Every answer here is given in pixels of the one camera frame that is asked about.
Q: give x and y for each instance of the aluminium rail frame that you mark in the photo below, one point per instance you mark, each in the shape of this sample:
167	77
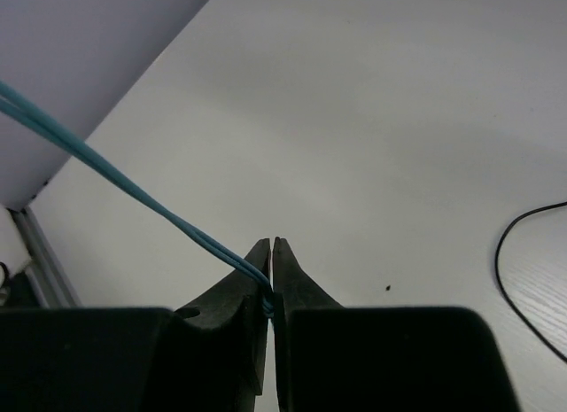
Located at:
48	281

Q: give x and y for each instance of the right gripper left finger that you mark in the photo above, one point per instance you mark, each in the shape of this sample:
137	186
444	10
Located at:
208	355

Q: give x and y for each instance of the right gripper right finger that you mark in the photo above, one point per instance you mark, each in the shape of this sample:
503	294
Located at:
335	358

